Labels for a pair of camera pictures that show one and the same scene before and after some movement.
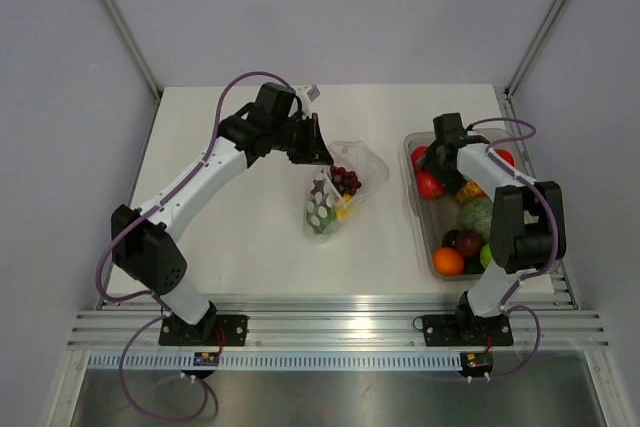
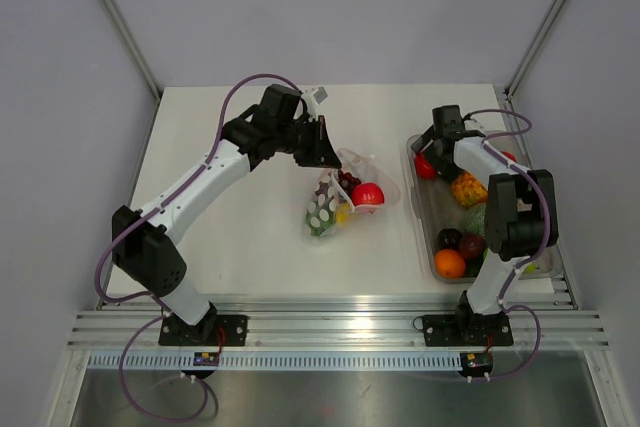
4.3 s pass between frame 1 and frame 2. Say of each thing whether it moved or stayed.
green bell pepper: stayed
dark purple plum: stayed
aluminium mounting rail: stayed
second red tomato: stayed
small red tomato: moved
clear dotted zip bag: moved
